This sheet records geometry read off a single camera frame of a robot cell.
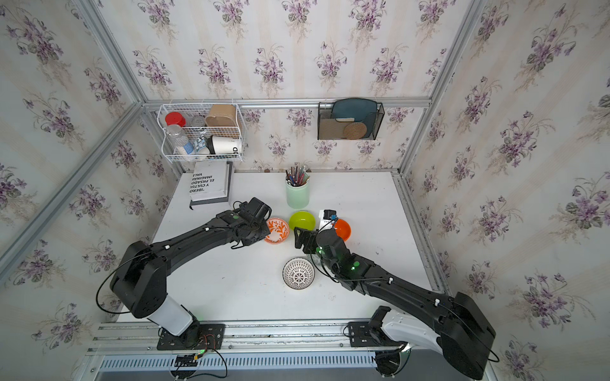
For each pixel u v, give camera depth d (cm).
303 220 98
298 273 86
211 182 106
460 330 39
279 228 93
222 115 88
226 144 93
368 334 65
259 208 69
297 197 105
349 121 93
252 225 64
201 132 94
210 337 72
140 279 43
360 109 91
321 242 58
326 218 68
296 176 99
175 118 92
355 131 98
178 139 86
